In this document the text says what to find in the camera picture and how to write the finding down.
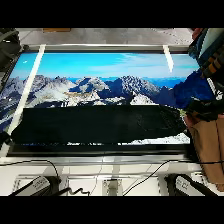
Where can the black pants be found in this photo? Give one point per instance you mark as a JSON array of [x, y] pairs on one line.
[[96, 125]]

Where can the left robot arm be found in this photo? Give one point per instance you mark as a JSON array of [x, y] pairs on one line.
[[40, 185]]

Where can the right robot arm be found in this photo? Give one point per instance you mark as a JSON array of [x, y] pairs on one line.
[[186, 185]]

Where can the heap of clothes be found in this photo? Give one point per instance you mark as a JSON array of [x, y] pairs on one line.
[[211, 56]]

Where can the dark jacket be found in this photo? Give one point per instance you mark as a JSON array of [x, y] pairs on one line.
[[203, 110]]

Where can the brown garment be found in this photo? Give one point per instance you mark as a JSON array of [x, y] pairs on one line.
[[210, 150]]

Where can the silver frame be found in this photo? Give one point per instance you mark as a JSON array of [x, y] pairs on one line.
[[110, 186]]

